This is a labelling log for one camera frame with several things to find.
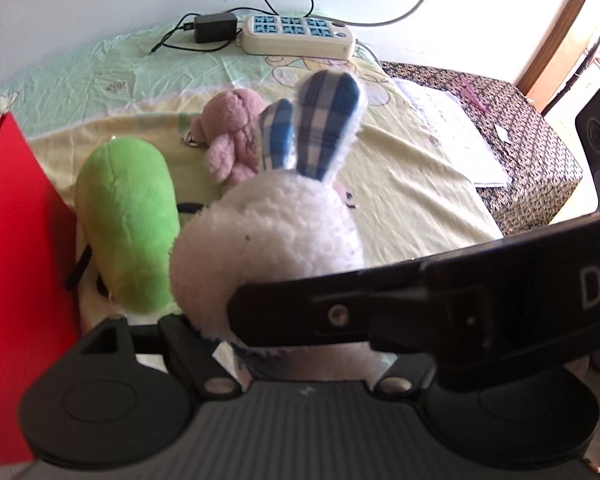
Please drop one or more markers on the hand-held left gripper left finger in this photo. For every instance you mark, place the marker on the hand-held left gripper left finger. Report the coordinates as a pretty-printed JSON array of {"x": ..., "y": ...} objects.
[{"x": 190, "y": 345}]

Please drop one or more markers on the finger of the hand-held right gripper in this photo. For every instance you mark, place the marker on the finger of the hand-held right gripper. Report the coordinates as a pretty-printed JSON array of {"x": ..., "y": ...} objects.
[{"x": 305, "y": 310}]

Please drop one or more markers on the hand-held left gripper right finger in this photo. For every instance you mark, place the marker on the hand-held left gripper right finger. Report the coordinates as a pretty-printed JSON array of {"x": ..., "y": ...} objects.
[{"x": 410, "y": 367}]

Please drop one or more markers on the white plush rabbit grey bow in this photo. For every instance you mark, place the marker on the white plush rabbit grey bow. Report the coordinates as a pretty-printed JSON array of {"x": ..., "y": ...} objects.
[{"x": 260, "y": 230}]

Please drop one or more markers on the green plush toy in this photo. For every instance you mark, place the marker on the green plush toy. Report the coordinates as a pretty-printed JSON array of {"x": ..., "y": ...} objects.
[{"x": 130, "y": 210}]

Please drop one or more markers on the red cardboard box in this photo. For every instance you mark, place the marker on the red cardboard box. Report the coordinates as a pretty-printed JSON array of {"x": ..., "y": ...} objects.
[{"x": 20, "y": 260}]

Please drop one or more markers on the dusty pink plush bear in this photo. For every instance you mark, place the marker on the dusty pink plush bear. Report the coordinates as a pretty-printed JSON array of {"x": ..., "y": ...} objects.
[{"x": 230, "y": 130}]

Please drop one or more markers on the cartoon bear bed sheet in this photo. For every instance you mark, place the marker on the cartoon bear bed sheet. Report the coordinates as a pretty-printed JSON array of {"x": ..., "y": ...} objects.
[{"x": 420, "y": 200}]

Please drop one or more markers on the brown patterned cushion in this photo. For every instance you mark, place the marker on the brown patterned cushion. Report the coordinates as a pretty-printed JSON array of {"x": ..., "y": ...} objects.
[{"x": 530, "y": 150}]

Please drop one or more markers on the small white card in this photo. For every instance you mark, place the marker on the small white card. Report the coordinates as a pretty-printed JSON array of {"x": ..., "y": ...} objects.
[{"x": 503, "y": 135}]

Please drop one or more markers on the white paper sheet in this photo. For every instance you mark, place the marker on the white paper sheet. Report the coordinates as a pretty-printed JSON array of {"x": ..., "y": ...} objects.
[{"x": 450, "y": 135}]

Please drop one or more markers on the pink plastic stick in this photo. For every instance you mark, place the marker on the pink plastic stick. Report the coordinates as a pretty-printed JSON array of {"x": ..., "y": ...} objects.
[{"x": 472, "y": 94}]

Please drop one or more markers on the cream power strip blue sockets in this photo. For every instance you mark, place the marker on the cream power strip blue sockets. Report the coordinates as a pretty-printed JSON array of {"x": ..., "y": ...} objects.
[{"x": 300, "y": 42}]

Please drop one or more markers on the wooden door frame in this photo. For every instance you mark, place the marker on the wooden door frame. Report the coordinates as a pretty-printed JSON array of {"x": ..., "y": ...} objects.
[{"x": 565, "y": 30}]

